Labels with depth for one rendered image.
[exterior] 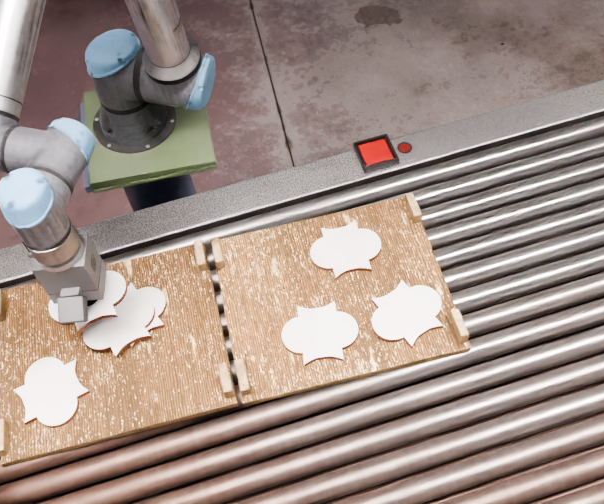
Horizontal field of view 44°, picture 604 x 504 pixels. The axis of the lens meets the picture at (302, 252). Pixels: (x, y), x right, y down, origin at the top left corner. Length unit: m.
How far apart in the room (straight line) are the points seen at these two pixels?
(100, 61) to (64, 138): 0.44
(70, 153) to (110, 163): 0.55
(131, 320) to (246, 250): 0.26
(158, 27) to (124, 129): 0.35
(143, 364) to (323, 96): 1.86
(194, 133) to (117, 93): 0.20
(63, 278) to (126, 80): 0.51
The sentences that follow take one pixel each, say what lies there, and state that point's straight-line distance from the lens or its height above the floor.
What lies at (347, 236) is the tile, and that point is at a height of 0.95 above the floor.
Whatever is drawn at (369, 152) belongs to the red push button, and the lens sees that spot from 1.61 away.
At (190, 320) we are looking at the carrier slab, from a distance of 1.41.
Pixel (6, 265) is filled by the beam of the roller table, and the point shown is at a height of 0.92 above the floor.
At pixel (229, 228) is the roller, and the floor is 0.92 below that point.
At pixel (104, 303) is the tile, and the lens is 1.34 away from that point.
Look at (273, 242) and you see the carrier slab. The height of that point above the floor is 0.94.
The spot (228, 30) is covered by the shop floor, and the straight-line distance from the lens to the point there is 3.39.
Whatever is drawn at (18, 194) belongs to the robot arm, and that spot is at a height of 1.35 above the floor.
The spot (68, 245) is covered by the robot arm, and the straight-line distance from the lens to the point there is 1.19.
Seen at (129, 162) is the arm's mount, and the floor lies 0.90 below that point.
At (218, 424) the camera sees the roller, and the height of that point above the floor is 0.92.
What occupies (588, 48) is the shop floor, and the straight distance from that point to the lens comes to 3.32.
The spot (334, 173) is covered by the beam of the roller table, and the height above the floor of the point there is 0.92.
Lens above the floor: 2.14
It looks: 56 degrees down
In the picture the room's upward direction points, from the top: 8 degrees counter-clockwise
